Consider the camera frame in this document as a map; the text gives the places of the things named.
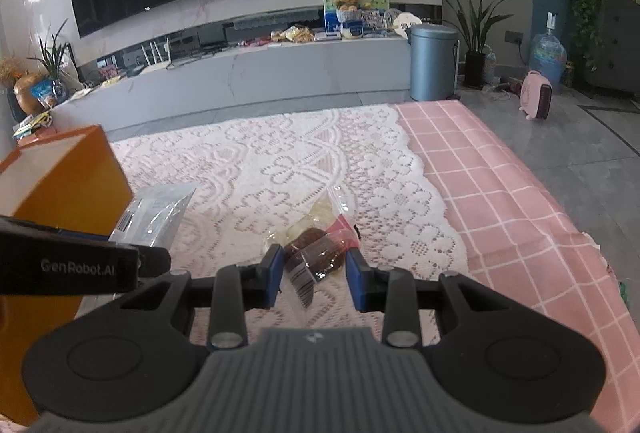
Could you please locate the grey drawer cabinet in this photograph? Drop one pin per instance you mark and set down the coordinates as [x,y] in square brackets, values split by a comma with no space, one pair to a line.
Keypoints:
[617,38]

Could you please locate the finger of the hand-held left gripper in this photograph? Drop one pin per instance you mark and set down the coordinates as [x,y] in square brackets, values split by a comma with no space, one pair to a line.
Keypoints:
[55,228]
[154,260]

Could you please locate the pink checkered tablecloth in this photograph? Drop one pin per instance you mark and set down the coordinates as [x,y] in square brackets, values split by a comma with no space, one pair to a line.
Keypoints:
[500,193]

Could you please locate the pink heater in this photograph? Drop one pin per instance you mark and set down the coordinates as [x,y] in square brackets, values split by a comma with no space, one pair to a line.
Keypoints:
[536,95]

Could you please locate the clear packet with brown snack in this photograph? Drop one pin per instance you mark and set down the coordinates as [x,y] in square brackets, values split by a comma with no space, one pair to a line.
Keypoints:
[315,253]

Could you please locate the plant in glass vase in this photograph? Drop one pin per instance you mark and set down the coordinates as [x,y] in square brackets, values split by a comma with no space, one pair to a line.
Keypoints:
[55,68]

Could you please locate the orange cardboard box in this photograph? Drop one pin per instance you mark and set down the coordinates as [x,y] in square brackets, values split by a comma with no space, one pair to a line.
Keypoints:
[75,183]

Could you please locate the white silver snack packet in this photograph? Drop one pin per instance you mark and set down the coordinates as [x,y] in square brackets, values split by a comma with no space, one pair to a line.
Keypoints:
[155,213]

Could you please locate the yellow paper stack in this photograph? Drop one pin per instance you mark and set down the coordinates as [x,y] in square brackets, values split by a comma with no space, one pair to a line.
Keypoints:
[32,125]

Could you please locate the long-leaf potted plant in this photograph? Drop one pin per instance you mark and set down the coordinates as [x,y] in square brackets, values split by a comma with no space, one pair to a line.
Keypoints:
[475,68]

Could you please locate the white television console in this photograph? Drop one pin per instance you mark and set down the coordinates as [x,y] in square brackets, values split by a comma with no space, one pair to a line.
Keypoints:
[280,73]

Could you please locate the pile of snacks on console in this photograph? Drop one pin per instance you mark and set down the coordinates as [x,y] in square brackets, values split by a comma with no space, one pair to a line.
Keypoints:
[292,34]

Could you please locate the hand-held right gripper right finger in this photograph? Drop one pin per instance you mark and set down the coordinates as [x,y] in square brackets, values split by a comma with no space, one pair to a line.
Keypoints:
[357,283]

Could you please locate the blue water jug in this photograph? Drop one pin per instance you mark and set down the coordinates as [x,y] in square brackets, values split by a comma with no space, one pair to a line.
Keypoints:
[547,55]

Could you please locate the brown gourd vase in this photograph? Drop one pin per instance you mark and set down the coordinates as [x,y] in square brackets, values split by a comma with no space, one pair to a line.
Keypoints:
[27,93]

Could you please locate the white lace tablecloth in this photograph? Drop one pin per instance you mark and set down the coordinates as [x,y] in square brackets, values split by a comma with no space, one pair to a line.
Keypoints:
[280,153]

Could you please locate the blue-grey trash can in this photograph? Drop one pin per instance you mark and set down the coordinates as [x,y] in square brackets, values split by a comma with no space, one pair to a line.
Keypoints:
[432,63]

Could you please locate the white router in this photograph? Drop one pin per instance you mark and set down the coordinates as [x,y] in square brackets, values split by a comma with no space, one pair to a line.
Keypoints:
[156,60]

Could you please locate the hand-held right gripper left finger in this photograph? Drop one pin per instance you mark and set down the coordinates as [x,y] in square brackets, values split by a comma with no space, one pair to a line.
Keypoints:
[272,278]

